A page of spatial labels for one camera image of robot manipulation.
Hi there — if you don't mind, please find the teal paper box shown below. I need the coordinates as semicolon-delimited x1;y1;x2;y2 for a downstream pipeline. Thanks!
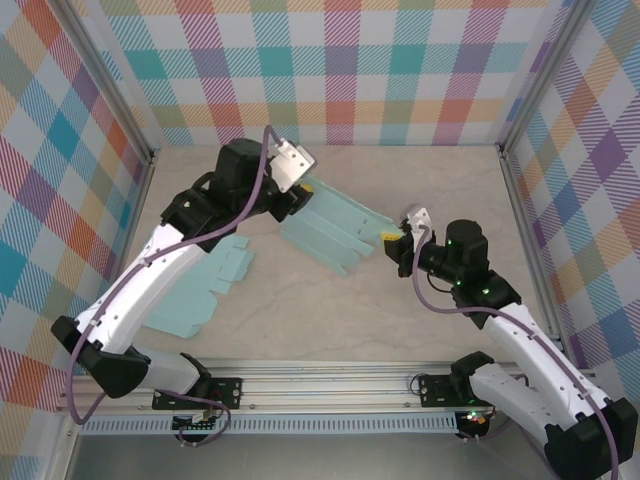
144;234;256;341
279;174;401;277

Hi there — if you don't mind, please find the grey metal bottom panel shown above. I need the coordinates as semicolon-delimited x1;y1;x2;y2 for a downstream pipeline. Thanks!
47;429;616;480

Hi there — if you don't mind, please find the small black circuit board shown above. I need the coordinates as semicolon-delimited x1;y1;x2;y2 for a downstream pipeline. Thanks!
172;412;220;434

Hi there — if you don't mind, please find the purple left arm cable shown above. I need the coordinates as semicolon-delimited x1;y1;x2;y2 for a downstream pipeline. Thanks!
67;124;284;448

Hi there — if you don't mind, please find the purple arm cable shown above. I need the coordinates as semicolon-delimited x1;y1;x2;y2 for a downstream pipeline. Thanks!
67;124;284;448
412;223;621;480

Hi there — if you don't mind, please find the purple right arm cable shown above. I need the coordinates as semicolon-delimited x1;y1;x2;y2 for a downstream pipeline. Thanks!
412;223;621;480

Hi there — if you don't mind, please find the aluminium side rail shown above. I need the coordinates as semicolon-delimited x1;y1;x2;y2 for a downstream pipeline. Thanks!
102;149;162;301
497;144;566;351

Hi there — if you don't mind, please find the aluminium frame post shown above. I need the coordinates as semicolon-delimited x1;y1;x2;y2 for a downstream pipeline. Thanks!
496;0;596;156
52;0;162;166

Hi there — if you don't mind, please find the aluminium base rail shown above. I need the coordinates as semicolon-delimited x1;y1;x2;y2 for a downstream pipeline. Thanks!
55;357;604;415

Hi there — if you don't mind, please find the white slotted cable duct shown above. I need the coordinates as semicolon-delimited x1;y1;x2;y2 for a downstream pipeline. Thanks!
79;413;459;436

